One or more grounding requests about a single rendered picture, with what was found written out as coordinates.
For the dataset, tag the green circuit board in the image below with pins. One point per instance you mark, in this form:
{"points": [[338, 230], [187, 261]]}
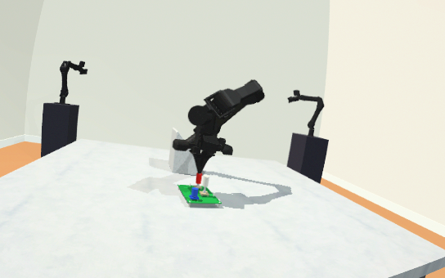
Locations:
{"points": [[199, 194]]}

